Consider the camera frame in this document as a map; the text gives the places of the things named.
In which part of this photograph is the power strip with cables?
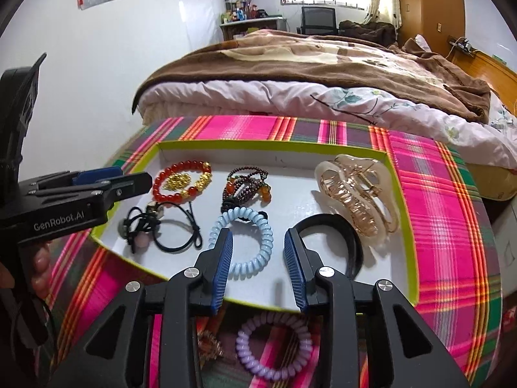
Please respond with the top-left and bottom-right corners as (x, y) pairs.
(448, 36), (477, 55)

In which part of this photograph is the person left hand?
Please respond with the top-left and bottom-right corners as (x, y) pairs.
(30, 242), (52, 299)

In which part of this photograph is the red bead bracelet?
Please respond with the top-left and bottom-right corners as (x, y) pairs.
(152, 159), (213, 205)

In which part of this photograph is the dark clothes pile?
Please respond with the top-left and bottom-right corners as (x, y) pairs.
(338, 20), (397, 47)

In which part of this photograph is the wooden headboard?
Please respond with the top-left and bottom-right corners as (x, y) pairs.
(451, 49), (517, 115)

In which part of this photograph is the purple spiral hair tie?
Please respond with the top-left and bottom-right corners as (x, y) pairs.
(235, 311), (314, 381)

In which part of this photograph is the pink plaid tablecloth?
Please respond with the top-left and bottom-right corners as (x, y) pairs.
(35, 116), (502, 387)

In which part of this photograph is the cluttered desk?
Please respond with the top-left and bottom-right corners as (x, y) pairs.
(219, 0), (288, 40)

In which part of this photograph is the beige gold hair claw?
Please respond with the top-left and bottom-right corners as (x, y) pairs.
(315, 154), (400, 248)

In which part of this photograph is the black wristband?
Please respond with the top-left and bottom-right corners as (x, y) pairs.
(284, 214), (364, 280)

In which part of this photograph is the grey drawer cabinet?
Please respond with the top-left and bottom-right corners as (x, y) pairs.
(492, 201), (516, 284)

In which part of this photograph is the wooden wardrobe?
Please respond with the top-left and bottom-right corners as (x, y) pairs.
(399, 0), (465, 56)

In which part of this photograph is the brown fleece blanket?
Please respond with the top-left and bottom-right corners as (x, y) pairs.
(132, 30), (491, 124)

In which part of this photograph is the yellow-green shallow box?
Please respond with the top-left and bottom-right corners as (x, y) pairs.
(91, 140), (419, 312)

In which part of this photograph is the black office chair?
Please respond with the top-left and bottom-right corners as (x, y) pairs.
(297, 6), (338, 36)

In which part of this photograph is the gold chain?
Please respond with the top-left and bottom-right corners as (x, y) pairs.
(163, 172), (195, 191)

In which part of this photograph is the dark bead bracelet bundle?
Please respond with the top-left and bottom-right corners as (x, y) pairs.
(221, 165), (273, 213)

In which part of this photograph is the light blue spiral hair tie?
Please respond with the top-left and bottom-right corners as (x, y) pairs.
(208, 206), (274, 280)

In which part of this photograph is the green bead hair tie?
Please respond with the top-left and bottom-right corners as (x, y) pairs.
(147, 200), (204, 253)

